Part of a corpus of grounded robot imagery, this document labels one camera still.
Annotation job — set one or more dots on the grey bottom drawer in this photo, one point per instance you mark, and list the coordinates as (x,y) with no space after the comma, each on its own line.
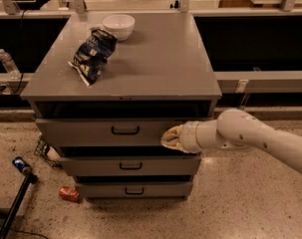
(135,189)

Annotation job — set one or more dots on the orange soda can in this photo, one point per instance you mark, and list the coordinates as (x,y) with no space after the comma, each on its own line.
(69,193)

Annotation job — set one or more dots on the grey drawer cabinet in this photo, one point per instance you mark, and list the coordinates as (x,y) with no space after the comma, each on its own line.
(160,72)

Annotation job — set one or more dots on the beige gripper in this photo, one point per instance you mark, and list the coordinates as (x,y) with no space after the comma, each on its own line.
(189,136)

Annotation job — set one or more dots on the grey top drawer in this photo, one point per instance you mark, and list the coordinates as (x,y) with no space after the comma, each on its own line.
(97,132)

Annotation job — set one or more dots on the black floor pole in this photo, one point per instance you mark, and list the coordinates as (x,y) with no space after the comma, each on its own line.
(28,179)

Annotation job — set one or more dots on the blue crumpled chip bag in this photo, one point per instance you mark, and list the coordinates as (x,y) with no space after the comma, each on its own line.
(92,55)

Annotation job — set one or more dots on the metal shelf bracket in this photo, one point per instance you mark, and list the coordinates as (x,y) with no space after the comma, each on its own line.
(241,89)

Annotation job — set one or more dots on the white ceramic bowl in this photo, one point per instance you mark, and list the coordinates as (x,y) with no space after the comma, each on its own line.
(121,25)

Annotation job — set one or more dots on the clear plastic water bottle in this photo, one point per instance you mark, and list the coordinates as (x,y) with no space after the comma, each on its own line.
(9,65)

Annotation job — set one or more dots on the blue soda can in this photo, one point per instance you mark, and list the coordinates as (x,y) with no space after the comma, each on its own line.
(21,165)

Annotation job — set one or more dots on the grey drawer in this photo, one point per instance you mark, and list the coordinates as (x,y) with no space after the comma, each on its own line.
(135,189)
(97,132)
(131,165)

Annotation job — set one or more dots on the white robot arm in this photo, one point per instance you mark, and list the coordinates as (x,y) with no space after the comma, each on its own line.
(235,129)

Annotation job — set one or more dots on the black top drawer handle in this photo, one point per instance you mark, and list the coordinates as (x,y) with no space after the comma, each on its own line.
(125,130)

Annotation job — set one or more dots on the grey middle drawer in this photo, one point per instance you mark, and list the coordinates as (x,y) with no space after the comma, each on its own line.
(131,165)

